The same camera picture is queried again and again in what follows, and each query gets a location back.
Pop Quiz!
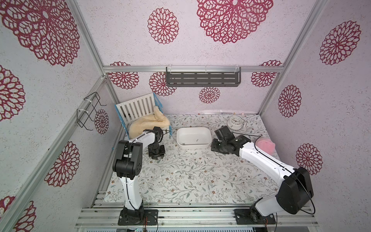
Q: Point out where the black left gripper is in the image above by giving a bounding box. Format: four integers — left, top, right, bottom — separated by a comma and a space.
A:
148, 142, 166, 160

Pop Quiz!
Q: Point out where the white plastic storage box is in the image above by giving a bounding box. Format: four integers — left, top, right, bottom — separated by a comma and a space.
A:
176, 127, 213, 149

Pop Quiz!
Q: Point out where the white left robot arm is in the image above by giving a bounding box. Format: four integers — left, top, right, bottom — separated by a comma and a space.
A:
113, 127, 165, 213

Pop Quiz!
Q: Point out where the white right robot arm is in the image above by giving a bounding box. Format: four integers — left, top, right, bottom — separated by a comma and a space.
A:
211, 126, 314, 221

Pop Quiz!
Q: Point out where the white alarm clock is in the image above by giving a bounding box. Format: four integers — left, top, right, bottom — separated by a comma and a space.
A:
227, 115, 245, 131

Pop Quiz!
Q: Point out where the beige plush cloth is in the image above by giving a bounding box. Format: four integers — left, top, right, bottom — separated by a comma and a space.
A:
128, 106, 170, 139

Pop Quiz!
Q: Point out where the white slatted blue basket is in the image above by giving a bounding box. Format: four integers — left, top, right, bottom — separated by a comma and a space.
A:
115, 93, 172, 138

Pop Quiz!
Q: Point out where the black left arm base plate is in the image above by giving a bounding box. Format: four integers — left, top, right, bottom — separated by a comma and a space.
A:
117, 206, 158, 226

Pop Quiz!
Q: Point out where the dark grey wall shelf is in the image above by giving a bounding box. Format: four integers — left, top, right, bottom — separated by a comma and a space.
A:
165, 67, 241, 88

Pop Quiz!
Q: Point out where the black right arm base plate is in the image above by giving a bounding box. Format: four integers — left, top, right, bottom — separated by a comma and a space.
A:
234, 204, 276, 225

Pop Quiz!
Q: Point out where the black wire wall rack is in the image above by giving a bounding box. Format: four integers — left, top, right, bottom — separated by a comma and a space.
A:
76, 91, 106, 131

